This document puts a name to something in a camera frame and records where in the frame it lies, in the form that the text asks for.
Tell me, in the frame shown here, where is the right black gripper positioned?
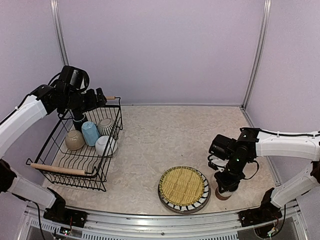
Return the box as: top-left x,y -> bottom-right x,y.
214,153 -> 249,193

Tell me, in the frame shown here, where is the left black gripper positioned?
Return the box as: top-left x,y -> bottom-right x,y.
60,87 -> 107,117

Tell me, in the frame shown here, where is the white brown ceramic cup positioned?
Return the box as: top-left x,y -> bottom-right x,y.
215,186 -> 238,201

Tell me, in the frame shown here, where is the yellow woven bamboo mat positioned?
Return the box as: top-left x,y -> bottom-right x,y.
158,166 -> 206,207

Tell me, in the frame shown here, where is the grey deer pattern plate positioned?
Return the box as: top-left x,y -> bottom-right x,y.
157,167 -> 212,215

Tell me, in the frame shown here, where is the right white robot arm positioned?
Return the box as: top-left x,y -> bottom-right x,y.
208,127 -> 320,222

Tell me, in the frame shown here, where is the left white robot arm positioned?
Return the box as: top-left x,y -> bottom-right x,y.
0,84 -> 107,223

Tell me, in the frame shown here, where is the dark navy cup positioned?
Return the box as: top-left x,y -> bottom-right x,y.
72,112 -> 88,132

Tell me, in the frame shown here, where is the light blue faceted cup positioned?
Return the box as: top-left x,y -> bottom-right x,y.
81,121 -> 100,147

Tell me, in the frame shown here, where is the striped ceramic bowl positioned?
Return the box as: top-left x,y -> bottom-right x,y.
97,118 -> 115,136

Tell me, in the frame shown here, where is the beige ceramic cup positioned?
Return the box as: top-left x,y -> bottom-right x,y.
65,129 -> 85,151

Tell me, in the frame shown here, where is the white ceramic bowl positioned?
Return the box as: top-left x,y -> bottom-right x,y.
95,135 -> 118,157

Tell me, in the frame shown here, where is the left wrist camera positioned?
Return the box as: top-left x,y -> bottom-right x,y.
48,65 -> 90,94

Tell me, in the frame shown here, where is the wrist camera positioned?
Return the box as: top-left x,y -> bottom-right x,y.
207,134 -> 237,172
48,65 -> 90,94

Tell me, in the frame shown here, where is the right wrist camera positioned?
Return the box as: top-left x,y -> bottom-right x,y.
207,134 -> 237,172

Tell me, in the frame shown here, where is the black wire dish rack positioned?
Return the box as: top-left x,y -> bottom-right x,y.
26,96 -> 123,192

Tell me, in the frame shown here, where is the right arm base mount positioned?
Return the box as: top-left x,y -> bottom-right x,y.
238,207 -> 283,227

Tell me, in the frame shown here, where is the left aluminium frame post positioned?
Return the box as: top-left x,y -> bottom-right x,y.
50,0 -> 69,65

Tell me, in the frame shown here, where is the aluminium frame post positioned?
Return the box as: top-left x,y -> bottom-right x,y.
50,0 -> 69,65
241,0 -> 272,112

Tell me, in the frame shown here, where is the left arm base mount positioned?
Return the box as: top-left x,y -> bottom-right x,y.
43,208 -> 88,228

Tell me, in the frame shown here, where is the front aluminium rail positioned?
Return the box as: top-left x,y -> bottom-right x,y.
14,201 -> 311,240

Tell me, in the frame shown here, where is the right aluminium frame post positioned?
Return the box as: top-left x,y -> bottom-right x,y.
241,0 -> 272,112

